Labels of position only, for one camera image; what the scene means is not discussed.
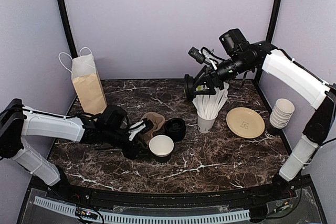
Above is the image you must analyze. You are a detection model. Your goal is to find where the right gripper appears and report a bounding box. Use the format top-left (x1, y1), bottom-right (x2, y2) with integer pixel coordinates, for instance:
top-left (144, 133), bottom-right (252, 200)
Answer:
top-left (189, 54), bottom-right (253, 94)

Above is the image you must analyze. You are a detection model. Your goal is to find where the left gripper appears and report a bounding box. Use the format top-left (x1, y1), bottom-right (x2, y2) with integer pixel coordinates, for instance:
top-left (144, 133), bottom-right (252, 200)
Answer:
top-left (103, 126), bottom-right (152, 160)

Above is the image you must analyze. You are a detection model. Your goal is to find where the black paper coffee cup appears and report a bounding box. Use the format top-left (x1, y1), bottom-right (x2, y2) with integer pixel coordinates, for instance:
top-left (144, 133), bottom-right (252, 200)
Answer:
top-left (149, 135), bottom-right (174, 164)

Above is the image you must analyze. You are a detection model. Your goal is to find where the brown pulp cup carrier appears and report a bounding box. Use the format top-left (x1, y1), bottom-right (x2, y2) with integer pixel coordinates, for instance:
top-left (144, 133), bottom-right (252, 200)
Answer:
top-left (139, 112), bottom-right (165, 145)

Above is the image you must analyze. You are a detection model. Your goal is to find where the stack of black lids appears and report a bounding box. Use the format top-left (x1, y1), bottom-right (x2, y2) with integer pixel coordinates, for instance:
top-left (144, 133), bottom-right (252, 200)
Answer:
top-left (164, 118), bottom-right (186, 142)

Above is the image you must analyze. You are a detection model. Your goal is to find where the stack of paper cups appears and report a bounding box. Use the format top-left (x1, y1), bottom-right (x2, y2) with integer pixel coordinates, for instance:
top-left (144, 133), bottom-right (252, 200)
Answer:
top-left (266, 98), bottom-right (295, 138)

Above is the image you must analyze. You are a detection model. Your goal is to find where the single black lid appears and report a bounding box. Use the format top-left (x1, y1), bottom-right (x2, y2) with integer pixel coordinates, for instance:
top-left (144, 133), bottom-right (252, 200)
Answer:
top-left (184, 74), bottom-right (195, 101)

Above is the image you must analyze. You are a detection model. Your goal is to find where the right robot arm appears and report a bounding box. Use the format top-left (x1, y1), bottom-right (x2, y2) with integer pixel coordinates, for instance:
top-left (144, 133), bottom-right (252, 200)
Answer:
top-left (184, 28), bottom-right (335, 200)

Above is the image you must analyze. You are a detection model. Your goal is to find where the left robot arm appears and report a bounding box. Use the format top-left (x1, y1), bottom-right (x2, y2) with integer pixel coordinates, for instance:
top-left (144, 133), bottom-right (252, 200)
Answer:
top-left (1, 99), bottom-right (153, 201)

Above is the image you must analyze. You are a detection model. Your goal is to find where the bundle of white wrapped straws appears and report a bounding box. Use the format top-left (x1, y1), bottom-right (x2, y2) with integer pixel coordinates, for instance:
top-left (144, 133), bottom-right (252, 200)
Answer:
top-left (192, 82), bottom-right (229, 120)

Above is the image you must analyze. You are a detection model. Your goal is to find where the white cup holding straws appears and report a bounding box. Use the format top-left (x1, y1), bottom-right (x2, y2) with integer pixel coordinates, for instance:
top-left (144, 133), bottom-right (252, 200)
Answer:
top-left (197, 111), bottom-right (218, 134)

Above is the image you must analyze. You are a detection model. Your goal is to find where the beige plate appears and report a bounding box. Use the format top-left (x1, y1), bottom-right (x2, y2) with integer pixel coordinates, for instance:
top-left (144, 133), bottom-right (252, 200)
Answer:
top-left (226, 107), bottom-right (265, 139)

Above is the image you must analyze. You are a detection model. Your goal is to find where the brown paper bag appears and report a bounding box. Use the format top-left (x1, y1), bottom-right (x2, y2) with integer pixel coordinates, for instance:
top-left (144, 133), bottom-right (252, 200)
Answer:
top-left (65, 47), bottom-right (107, 114)

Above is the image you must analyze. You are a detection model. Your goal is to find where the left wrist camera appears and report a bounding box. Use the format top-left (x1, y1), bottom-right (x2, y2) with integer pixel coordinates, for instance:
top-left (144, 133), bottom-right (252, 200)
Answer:
top-left (128, 119), bottom-right (154, 141)

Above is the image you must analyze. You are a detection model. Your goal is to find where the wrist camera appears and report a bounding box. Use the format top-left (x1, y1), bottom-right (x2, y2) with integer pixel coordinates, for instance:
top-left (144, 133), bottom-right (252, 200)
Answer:
top-left (188, 47), bottom-right (218, 70)
top-left (128, 119), bottom-right (154, 141)

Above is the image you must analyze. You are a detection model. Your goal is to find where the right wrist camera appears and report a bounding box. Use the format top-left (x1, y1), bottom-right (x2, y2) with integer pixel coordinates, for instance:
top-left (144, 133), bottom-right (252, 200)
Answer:
top-left (188, 47), bottom-right (218, 70)

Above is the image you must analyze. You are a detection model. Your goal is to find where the right black frame post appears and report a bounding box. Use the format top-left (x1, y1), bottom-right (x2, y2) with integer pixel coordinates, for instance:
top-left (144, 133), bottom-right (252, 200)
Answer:
top-left (254, 0), bottom-right (287, 79)

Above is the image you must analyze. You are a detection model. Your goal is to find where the black frame post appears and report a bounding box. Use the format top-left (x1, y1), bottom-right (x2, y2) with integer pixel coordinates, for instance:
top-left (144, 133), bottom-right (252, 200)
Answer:
top-left (254, 0), bottom-right (287, 79)
top-left (57, 0), bottom-right (78, 58)

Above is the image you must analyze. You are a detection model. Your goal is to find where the left black frame post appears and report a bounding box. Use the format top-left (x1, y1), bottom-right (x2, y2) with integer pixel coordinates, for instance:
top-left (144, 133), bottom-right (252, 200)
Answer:
top-left (57, 0), bottom-right (78, 58)

